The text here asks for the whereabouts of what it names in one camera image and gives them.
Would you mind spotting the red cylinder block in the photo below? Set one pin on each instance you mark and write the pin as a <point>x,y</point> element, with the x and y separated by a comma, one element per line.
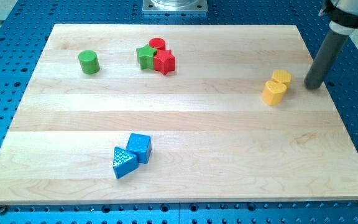
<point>157,43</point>

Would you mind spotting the yellow hexagon block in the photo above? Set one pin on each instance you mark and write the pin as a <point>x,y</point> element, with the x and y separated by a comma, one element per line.
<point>281,76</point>

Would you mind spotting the yellow heart block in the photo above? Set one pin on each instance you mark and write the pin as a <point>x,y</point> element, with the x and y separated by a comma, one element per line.
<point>273,92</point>

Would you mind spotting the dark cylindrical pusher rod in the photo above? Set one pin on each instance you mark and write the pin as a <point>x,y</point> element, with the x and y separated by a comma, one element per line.
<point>325,58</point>

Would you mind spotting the blue triangle block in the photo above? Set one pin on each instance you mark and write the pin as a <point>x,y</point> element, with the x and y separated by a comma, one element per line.
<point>124,162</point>

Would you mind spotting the green star block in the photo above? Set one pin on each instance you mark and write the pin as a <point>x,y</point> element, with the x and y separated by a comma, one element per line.
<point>145,57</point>

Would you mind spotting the red star block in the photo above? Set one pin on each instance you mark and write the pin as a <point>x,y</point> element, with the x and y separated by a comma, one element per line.
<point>164,61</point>

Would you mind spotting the light wooden board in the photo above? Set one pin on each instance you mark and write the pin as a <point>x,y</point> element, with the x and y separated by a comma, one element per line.
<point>213,137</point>

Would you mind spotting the green cylinder block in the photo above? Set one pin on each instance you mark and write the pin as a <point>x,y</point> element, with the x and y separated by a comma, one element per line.
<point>89,62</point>

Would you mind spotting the blue cube block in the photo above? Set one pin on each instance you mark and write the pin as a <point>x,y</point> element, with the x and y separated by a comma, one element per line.
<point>140,145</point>

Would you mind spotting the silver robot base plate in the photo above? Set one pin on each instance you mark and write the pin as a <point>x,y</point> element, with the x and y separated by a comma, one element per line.
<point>173,6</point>

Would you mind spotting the blue perforated table plate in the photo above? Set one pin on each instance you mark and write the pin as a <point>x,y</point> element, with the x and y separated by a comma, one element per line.
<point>25,27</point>

